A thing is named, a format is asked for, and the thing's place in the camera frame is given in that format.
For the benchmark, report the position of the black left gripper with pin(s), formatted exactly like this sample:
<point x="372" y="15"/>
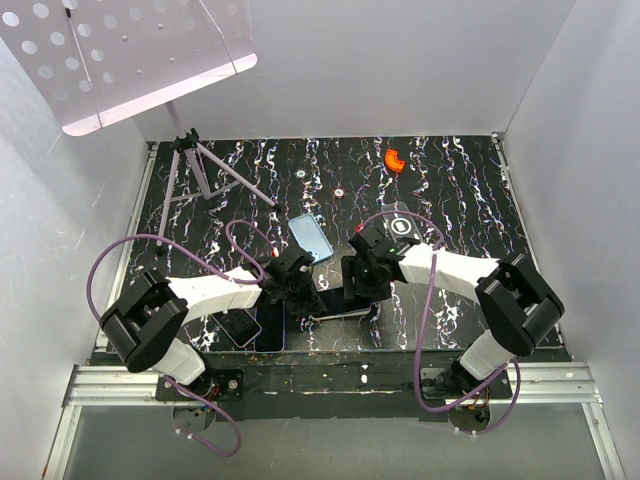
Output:
<point x="310" y="302"/>

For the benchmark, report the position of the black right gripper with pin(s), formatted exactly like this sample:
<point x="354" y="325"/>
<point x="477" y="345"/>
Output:
<point x="351" y="267"/>

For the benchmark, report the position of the pink phone case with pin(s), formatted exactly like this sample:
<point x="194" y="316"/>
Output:
<point x="346" y="314"/>

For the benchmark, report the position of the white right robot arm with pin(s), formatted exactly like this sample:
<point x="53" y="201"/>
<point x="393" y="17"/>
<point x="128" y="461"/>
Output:
<point x="519" y="306"/>

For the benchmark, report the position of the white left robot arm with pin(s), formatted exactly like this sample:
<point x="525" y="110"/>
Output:
<point x="143" y="323"/>

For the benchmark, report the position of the purple edged black phone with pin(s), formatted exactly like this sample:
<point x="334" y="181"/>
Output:
<point x="271" y="318"/>

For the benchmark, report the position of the clear magnetic phone case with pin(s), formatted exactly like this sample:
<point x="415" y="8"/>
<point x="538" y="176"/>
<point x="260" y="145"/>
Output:
<point x="397" y="224"/>

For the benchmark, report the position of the lilac phone tilted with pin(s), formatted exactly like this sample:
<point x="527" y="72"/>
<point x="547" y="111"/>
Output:
<point x="240" y="325"/>

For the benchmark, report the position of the blue phone case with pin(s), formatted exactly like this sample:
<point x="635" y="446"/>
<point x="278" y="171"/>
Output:
<point x="310" y="237"/>

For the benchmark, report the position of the orange curved plastic part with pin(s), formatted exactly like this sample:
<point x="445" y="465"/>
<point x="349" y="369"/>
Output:
<point x="393" y="162"/>

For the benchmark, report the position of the perforated music stand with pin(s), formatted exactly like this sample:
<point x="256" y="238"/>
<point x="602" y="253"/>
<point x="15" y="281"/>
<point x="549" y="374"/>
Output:
<point x="97" y="63"/>

